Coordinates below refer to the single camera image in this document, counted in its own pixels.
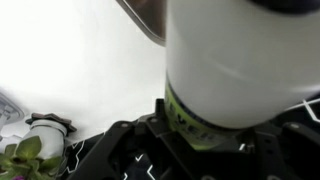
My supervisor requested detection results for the dark plant saucer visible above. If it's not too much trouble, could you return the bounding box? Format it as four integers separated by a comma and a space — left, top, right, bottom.
24, 112, 78, 133

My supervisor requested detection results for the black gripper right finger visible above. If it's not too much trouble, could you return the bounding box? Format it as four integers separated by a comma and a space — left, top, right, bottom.
213, 121, 320, 180

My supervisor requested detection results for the tall green soap bottle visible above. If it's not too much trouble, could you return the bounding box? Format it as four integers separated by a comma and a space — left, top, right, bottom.
164, 0, 320, 151

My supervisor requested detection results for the white plant pot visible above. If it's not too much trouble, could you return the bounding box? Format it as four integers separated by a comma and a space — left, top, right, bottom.
23, 119, 68, 159

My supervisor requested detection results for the green succulent plant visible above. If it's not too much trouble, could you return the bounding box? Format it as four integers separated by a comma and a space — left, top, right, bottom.
0, 134, 63, 180

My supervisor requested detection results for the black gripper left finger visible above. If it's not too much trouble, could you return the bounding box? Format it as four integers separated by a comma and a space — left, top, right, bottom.
66, 98, 214, 180

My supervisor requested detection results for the stainless steel sink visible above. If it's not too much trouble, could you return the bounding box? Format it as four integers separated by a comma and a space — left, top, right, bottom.
115, 0, 168, 47

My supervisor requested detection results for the dish drying rack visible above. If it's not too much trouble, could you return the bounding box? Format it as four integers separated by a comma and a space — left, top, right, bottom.
0, 93, 26, 134

